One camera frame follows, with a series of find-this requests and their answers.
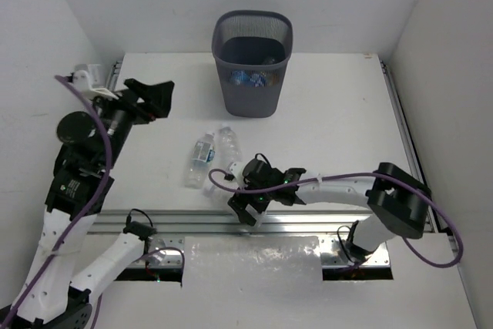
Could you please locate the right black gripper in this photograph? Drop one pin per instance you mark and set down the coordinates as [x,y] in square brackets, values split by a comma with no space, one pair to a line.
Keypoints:
[239,202]

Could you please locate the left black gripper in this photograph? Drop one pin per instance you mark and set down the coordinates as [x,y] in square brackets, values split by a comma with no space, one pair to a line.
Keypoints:
[140,102]

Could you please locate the clear crinkled water bottle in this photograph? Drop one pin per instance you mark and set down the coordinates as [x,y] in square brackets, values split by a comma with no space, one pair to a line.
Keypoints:
[229,146]

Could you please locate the blue label water bottle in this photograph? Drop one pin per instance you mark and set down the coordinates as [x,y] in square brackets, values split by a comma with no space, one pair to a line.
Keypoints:
[256,77]

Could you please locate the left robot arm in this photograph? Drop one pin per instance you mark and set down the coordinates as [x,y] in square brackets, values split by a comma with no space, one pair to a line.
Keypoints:
[54,295]

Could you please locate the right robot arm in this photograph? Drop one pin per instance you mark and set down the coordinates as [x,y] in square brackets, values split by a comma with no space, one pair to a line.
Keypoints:
[395,198]

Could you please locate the grey mesh waste bin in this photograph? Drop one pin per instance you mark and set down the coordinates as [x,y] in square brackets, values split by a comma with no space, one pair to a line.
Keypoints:
[251,49]

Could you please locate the white label water bottle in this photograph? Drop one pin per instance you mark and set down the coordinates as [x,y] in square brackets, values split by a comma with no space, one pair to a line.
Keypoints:
[200,161]

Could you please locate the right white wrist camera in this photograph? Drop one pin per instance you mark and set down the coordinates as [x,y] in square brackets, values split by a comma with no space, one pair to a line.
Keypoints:
[234,172]

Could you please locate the aluminium front rail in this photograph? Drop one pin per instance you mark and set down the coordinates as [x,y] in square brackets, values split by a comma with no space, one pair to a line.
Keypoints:
[331,227]

